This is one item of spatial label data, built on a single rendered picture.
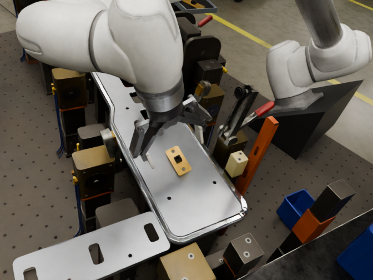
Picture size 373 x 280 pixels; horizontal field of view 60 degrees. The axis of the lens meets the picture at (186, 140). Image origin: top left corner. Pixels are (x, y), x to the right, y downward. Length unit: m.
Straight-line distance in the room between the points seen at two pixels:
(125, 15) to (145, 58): 0.06
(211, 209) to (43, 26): 0.51
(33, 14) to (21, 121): 0.86
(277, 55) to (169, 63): 0.93
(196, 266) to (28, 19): 0.51
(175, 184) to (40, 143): 0.67
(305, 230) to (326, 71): 0.77
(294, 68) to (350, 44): 0.21
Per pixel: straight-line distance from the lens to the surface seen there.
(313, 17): 1.17
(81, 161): 0.78
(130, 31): 0.47
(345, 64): 1.36
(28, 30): 0.60
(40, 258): 0.71
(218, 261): 0.72
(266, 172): 1.34
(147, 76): 0.51
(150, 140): 0.69
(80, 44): 0.54
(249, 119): 0.87
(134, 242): 0.71
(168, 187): 0.79
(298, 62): 1.38
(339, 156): 1.59
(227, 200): 0.81
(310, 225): 0.73
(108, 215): 0.77
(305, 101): 1.42
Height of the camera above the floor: 1.63
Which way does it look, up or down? 44 degrees down
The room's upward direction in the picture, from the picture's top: 13 degrees clockwise
